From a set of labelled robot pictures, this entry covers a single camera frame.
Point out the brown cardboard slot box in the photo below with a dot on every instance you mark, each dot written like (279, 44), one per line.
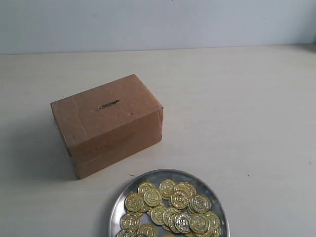
(108, 123)

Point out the gold coin centre top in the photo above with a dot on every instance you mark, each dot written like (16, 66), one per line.
(179, 199)

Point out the round steel plate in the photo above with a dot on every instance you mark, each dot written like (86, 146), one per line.
(156, 176)

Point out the gold coin lower left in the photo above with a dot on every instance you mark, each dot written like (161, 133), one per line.
(130, 221)

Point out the gold coin front right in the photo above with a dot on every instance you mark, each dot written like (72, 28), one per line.
(199, 223)

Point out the gold coin centre low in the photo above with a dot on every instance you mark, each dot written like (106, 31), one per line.
(157, 214)

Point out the gold coin back left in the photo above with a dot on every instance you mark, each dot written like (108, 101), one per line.
(144, 186)

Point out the gold coin right top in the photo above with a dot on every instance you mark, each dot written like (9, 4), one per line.
(200, 203)

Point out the shiny gold coin front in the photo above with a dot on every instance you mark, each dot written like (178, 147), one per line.
(182, 220)

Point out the gold coin bottom edge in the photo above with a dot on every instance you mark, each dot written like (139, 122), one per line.
(126, 233)

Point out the gold coin back right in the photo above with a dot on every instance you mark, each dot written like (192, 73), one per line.
(186, 187)

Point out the gold coin back middle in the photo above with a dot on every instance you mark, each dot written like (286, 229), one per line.
(166, 188)

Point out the gold coin bottom left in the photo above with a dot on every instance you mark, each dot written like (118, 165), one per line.
(147, 230)

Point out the gold coin far right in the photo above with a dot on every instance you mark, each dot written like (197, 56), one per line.
(214, 219)

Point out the gold coin upper left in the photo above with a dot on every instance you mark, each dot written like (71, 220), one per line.
(152, 197)

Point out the gold coin far left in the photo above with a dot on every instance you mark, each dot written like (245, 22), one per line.
(134, 202)

